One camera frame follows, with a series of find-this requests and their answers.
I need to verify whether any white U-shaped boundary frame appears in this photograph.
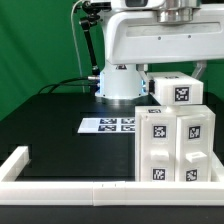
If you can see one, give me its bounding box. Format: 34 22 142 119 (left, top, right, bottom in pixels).
0 146 224 206

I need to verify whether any white cabinet body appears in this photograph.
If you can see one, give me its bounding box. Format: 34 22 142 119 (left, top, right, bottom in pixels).
135 105 215 182

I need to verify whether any white fiducial marker base plate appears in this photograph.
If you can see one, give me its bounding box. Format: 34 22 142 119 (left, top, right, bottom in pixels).
78 117 135 133

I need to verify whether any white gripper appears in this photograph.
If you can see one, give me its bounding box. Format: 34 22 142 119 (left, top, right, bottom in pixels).
105 7 224 93

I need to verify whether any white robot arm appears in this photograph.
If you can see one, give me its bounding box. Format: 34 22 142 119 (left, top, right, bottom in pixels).
91 0 224 100

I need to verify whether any grey hanging cable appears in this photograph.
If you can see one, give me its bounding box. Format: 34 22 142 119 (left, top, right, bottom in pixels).
70 0 86 94

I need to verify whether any black cable bundle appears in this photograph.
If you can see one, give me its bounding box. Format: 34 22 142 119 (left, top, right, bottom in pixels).
37 76 100 94

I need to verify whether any small white cabinet top box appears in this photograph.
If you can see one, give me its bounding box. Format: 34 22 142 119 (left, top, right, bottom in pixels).
148 72 204 105

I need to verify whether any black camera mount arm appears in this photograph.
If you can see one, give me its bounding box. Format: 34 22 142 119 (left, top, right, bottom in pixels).
79 1 111 75

